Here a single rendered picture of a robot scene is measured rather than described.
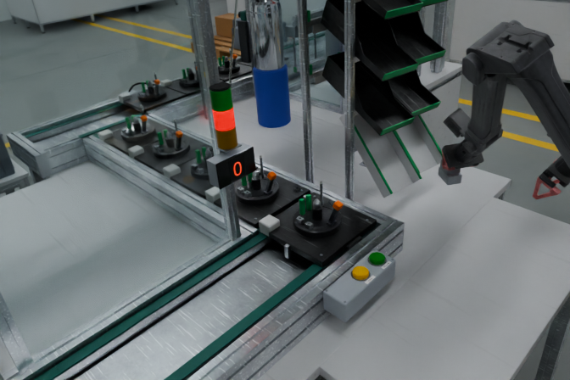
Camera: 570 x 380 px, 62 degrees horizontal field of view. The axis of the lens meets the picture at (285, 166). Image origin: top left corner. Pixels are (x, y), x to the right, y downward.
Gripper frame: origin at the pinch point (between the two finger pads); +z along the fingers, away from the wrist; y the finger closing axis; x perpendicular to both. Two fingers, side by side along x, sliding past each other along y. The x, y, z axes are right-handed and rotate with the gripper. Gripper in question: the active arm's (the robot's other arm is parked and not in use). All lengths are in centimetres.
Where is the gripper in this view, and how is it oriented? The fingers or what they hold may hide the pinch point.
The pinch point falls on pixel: (451, 164)
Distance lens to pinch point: 150.9
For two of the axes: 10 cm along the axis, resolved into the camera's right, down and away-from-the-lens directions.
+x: 1.8, 9.3, -3.2
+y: -9.8, 1.5, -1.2
